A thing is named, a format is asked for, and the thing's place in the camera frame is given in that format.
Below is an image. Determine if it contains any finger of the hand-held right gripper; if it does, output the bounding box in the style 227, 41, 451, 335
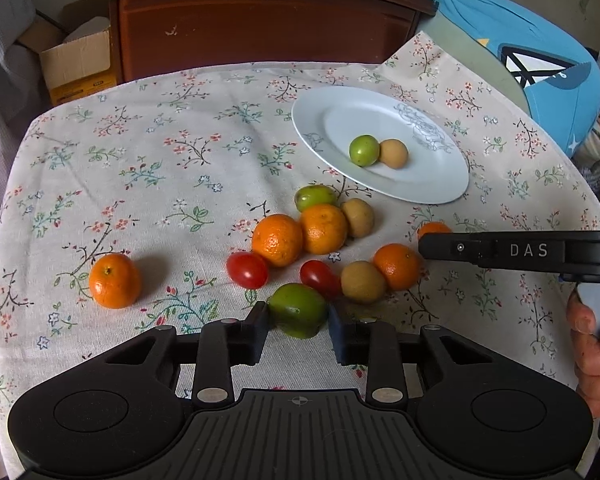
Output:
418, 232, 482, 267

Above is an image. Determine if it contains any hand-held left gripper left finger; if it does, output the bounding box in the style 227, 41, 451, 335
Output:
102, 301, 272, 409

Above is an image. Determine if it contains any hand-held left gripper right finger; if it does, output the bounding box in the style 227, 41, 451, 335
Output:
327, 304, 491, 409

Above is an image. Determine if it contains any mandarin orange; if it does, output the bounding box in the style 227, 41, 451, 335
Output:
373, 243, 423, 291
89, 253, 142, 309
300, 204, 348, 255
417, 221, 453, 241
251, 214, 304, 268

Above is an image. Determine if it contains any green jujube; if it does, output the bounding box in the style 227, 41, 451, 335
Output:
349, 134, 381, 166
267, 283, 329, 339
294, 185, 338, 212

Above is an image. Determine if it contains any brown sapodilla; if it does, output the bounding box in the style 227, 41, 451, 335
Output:
340, 260, 387, 303
341, 198, 376, 239
378, 139, 409, 168

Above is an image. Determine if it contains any red cherry tomato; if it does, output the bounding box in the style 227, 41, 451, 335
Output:
299, 260, 342, 300
226, 252, 269, 290

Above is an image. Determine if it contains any white plate with grey print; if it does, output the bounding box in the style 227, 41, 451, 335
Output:
291, 86, 470, 205

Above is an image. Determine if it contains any person's right hand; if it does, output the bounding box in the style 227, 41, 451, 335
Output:
566, 290, 600, 419

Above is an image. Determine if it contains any floral tablecloth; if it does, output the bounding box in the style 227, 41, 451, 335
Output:
0, 30, 600, 441

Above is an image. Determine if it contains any blue printed cushion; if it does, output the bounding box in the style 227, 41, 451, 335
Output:
362, 0, 600, 157

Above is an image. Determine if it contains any wooden chair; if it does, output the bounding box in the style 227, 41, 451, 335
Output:
89, 0, 440, 85

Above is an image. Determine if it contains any open cardboard box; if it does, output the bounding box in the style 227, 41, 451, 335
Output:
16, 0, 119, 107

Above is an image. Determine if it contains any lilac checked cloth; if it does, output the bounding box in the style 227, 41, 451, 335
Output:
0, 35, 51, 261

